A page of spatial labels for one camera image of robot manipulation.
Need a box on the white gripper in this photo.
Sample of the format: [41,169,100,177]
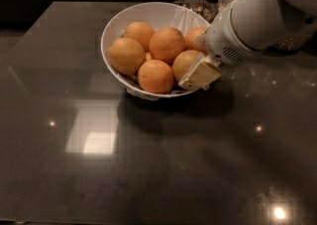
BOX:
[178,0,262,91]

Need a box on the orange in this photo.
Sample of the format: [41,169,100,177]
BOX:
[184,27,207,55]
[124,22,156,52]
[138,59,174,94]
[149,27,185,64]
[171,50,199,81]
[107,38,146,75]

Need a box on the white bowl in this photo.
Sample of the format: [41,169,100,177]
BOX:
[101,2,209,101]

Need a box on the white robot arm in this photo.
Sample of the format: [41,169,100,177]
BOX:
[179,0,317,91]

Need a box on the glass jar with brown grains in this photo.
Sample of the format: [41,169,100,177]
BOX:
[273,31,315,53]

